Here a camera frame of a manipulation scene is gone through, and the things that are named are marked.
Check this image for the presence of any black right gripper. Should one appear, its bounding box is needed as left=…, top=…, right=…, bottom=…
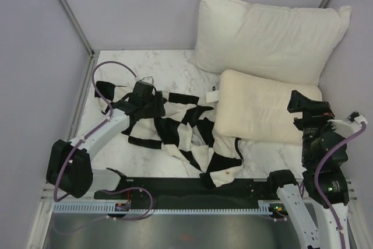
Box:
left=287, top=89, right=340, bottom=164

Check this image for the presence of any black white checkered pillowcase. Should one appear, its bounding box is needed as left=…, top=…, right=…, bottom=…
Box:
left=94, top=80, right=244, bottom=189

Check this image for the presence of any cream quilted pillow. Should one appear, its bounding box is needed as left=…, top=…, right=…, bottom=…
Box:
left=214, top=70, right=322, bottom=145

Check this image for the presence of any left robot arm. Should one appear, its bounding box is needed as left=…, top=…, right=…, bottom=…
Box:
left=46, top=81, right=166, bottom=199

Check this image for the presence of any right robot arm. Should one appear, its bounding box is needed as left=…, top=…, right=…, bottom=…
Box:
left=266, top=90, right=350, bottom=248

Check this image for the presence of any large white pillow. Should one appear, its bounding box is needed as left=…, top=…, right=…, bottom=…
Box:
left=193, top=0, right=351, bottom=85

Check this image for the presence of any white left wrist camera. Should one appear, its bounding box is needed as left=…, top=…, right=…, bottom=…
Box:
left=138, top=76, right=154, bottom=86

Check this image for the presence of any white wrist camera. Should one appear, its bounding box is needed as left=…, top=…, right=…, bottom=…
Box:
left=329, top=111, right=368, bottom=138
left=138, top=76, right=154, bottom=86

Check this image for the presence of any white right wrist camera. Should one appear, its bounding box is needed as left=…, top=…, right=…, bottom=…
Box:
left=329, top=111, right=368, bottom=138

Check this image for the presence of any white slotted cable duct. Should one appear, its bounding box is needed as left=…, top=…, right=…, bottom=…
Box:
left=53, top=202, right=272, bottom=215

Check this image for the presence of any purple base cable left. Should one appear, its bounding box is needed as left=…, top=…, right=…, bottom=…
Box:
left=107, top=186, right=157, bottom=222

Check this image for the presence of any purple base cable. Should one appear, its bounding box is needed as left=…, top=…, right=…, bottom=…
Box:
left=107, top=186, right=157, bottom=222
left=268, top=192, right=302, bottom=223

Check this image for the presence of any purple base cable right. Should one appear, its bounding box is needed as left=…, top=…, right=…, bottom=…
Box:
left=268, top=192, right=302, bottom=223

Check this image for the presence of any aluminium frame post left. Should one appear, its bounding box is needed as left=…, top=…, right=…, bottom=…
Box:
left=40, top=0, right=96, bottom=56

